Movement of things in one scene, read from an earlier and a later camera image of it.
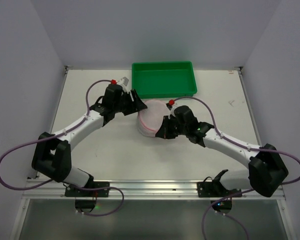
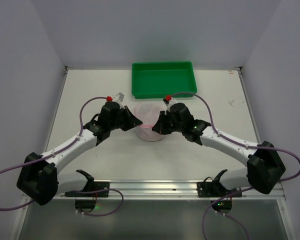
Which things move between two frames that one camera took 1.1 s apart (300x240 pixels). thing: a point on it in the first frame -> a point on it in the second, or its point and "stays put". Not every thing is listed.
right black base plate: x=212 y=188 stays put
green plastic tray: x=163 y=79 stays put
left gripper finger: x=133 y=95 -> x=128 y=111
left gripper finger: x=138 y=105 -> x=134 y=121
